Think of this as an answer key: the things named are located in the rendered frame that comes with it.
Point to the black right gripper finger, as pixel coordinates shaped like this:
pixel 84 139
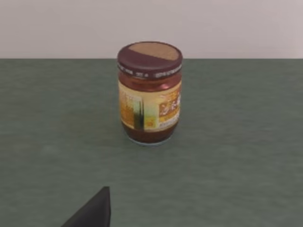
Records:
pixel 94 211

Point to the brown-lidded sauce jar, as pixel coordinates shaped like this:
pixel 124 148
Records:
pixel 150 99

